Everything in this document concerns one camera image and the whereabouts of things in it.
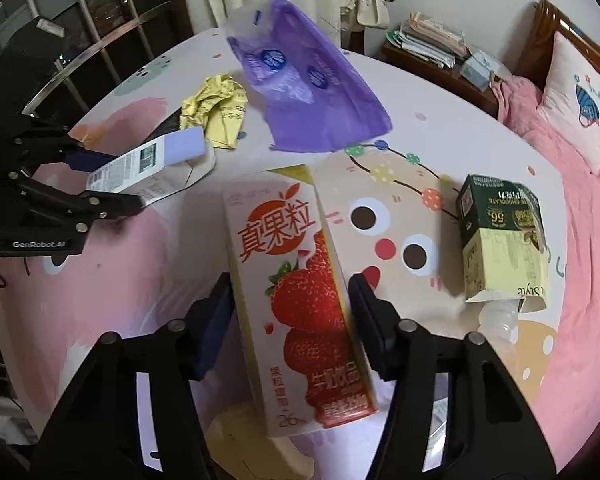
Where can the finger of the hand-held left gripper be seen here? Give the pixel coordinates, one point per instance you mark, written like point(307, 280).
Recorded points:
point(87, 160)
point(110, 205)

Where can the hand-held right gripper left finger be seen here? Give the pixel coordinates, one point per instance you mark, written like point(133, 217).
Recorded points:
point(215, 332)

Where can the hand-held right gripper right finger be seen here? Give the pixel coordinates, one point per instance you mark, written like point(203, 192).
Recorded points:
point(370, 332)

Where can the white barcode box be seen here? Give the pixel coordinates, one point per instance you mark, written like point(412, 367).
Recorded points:
point(165, 160)

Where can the strawberry print drink carton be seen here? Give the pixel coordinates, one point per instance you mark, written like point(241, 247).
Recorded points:
point(290, 270)

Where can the clear plastic bottle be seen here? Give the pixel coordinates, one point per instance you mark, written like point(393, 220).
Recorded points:
point(500, 325)

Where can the yellow paper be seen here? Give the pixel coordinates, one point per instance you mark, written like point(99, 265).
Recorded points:
point(215, 105)

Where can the green chocolate box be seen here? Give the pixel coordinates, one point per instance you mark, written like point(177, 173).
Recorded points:
point(500, 230)

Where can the purple plastic bag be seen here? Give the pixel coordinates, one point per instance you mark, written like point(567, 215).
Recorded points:
point(310, 85)

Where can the cartoon printed tablecloth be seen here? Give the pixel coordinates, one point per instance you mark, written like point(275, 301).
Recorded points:
point(430, 360)

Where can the metal window grille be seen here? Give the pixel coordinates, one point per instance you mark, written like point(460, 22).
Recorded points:
point(95, 15)

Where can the pink bedsheet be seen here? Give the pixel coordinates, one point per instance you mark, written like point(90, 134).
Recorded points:
point(585, 240)

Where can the wooden nightstand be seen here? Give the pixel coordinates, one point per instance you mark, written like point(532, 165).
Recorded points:
point(430, 72)

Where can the pink fleece blanket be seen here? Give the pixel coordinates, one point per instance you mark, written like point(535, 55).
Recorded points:
point(517, 100)

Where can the blue white tissue box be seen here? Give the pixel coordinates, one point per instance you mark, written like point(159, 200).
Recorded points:
point(482, 67)

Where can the stack of papers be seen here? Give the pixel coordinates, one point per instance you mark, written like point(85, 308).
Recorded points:
point(427, 37)

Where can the pink white embroidered pillow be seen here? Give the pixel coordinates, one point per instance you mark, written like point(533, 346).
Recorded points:
point(580, 105)

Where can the wooden bed headboard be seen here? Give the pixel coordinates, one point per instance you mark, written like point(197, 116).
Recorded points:
point(540, 35)

